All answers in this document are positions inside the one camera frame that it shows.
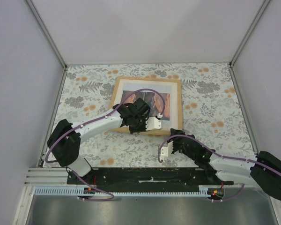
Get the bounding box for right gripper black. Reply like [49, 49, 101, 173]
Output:
[166, 128, 196, 161]

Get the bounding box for wooden picture frame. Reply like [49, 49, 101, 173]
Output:
[110, 76, 182, 135]

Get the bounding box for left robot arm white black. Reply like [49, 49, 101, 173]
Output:
[47, 98, 150, 184]

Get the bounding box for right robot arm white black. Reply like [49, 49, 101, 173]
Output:
[170, 128, 281, 201]

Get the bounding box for sunset landscape photo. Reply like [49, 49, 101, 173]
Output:
[124, 91, 170, 121]

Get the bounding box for floral patterned table mat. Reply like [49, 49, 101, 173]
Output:
[55, 63, 254, 167]

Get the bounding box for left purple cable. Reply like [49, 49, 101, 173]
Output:
[44, 88, 166, 203]

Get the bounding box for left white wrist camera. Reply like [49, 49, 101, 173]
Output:
[145, 117, 163, 131]

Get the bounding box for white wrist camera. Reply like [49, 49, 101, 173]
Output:
[145, 117, 163, 131]
[160, 141, 173, 160]

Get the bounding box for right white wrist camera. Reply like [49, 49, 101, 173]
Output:
[160, 141, 173, 160]

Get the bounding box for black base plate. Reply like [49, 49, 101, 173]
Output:
[67, 167, 225, 194]

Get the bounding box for white slotted cable duct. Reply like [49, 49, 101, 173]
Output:
[34, 187, 211, 197]

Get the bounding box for left aluminium corner post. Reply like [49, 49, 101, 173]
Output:
[24, 0, 68, 69]

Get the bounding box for aluminium corner post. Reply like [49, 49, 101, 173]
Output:
[229, 0, 272, 68]
[24, 0, 68, 69]

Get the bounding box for right aluminium corner post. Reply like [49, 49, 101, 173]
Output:
[229, 0, 272, 68]

